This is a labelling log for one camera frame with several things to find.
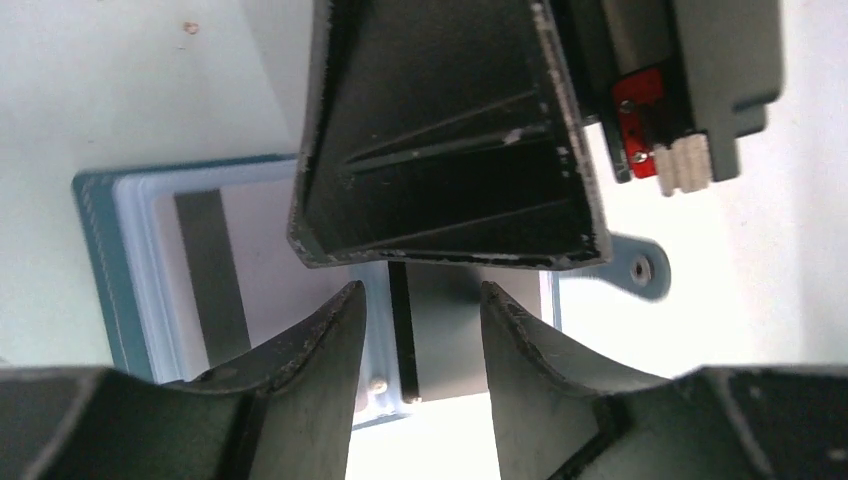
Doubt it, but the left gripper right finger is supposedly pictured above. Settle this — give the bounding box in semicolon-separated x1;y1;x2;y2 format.
480;282;847;479

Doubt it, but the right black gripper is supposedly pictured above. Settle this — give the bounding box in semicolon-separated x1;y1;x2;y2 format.
551;1;785;196

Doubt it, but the black card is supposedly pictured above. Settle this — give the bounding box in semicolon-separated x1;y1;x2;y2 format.
388;262;551;404

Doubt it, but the white VIP card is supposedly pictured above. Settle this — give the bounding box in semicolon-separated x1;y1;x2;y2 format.
153;180;351;380

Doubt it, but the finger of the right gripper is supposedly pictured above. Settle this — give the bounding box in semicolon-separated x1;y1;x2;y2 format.
289;1;612;271

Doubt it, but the blue card holder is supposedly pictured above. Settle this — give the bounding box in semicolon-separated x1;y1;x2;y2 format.
72;155;566;428

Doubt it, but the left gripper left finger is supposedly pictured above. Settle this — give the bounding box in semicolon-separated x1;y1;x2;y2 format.
1;281;367;479

